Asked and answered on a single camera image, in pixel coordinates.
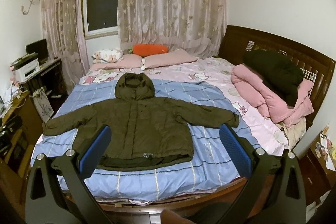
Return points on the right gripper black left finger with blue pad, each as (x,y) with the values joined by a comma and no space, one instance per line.
(56,191)

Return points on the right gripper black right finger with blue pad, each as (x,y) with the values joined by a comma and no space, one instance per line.
(286,202)

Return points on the dark olive hooded jacket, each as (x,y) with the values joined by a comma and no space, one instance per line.
(148,132)

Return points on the wooden side desk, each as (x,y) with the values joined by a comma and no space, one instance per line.
(25,128)

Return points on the wooden nightstand with papers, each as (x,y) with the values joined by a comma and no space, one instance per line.
(317,179)

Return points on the beige cloth under quilt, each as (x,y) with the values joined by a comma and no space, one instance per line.
(293,133)

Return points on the blue plaid bed cover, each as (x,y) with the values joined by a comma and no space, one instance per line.
(210,167)

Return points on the white floral paper bag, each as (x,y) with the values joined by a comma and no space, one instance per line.
(43,106)

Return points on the pink folded quilt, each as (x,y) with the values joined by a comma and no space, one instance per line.
(251,88)

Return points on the dark computer desk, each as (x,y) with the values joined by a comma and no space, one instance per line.
(50,78)

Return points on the black folded garment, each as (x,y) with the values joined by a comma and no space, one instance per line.
(279,73)

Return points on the white printer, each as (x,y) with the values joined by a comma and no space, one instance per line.
(23,67)

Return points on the dark wooden headboard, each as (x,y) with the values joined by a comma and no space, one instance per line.
(238,40)

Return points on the pink cartoon print bedsheet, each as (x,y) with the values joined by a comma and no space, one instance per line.
(214,71)

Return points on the floral white pillow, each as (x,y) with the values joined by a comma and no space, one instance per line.
(107,56)

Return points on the black computer monitor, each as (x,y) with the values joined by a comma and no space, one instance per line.
(39,47)

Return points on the pink pillow left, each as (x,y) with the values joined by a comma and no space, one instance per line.
(126,62)

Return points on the pink pillow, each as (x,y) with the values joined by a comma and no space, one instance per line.
(126,62)
(177,57)

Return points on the orange carrot plush pillow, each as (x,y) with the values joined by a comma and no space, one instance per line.
(145,50)

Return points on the pink lace curtain left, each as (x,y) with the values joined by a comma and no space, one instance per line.
(63,29)

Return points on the pink lace curtain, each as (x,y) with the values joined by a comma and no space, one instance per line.
(63,29)
(196,26)

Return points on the pink pillow right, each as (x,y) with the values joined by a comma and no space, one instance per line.
(177,57)

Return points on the pink lace curtain right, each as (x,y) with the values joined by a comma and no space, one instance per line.
(196,26)

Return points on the wooden bed frame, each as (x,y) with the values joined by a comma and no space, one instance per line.
(183,205)

